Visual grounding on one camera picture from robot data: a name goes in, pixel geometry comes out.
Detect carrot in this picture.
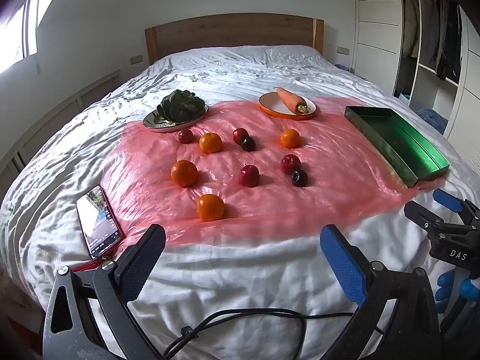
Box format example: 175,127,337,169
275,87,309,115

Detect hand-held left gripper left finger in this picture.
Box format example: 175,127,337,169
42,224,167,360

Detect beige hanging jacket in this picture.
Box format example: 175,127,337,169
404,0,421,59

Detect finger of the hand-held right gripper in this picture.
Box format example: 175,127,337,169
432,188,480,229
404,200,467,241

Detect dark green leafy vegetable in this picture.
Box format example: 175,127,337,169
156,89,206,124

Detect orange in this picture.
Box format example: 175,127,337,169
170,160,199,188
280,128,301,149
199,132,223,154
197,194,226,222

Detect red phone strap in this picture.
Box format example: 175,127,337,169
71,257,113,274

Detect grey hanging jacket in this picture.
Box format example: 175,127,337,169
422,0,442,66

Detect blue fluffy cloth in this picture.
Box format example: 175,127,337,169
415,108,449,136

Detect pink plastic sheet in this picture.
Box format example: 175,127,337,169
101,95,456,246

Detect dark hanging clothes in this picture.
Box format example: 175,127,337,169
437,0,463,83

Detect smartphone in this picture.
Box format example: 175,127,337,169
76,185,124,259

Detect silver plate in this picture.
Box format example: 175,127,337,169
142,104,209,133

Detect white wardrobe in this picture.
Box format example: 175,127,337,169
352,0,480,151

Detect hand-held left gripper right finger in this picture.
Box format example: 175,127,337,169
319,224,441,360

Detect orange rimmed white plate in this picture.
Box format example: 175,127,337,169
258,92,317,121

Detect person's right hand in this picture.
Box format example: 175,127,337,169
436,269,480,313

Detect green metal tray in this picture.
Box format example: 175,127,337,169
344,106,450,189

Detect window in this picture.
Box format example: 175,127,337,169
0,0,74,74

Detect wooden headboard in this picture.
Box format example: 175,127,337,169
145,12,325,65

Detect black cable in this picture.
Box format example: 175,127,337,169
163,307,387,360

